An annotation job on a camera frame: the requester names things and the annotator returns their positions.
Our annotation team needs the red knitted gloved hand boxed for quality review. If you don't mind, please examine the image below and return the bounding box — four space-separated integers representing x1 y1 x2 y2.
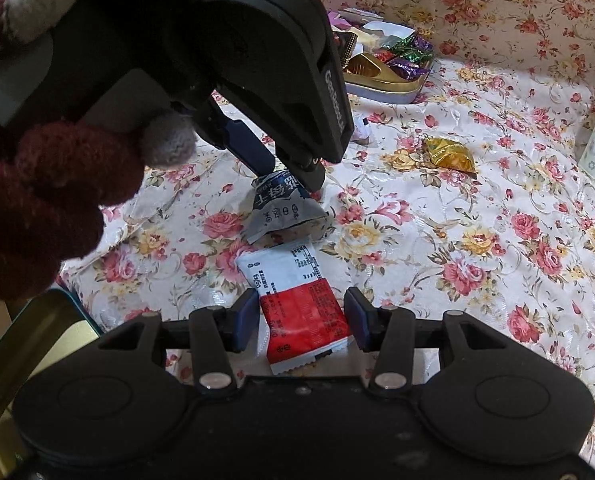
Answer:
0 0 198 301

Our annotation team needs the small white candy wrapper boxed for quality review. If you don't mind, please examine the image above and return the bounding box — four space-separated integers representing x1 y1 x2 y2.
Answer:
351 114 372 145

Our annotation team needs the navy white biscuit packet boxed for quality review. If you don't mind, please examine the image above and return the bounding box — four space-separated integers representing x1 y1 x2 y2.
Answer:
243 169 326 244

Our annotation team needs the empty gold metal tray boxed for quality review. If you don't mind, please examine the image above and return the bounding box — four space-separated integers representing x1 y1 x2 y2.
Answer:
0 288 99 479

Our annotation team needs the red white snack packet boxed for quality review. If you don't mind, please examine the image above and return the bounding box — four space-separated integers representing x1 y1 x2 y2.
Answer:
235 238 352 375

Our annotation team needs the gold foil candy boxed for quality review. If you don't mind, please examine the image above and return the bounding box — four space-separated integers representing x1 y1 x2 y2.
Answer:
423 136 476 174

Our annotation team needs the gold tray with snacks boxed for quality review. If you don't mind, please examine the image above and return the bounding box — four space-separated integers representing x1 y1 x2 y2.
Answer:
328 8 435 104

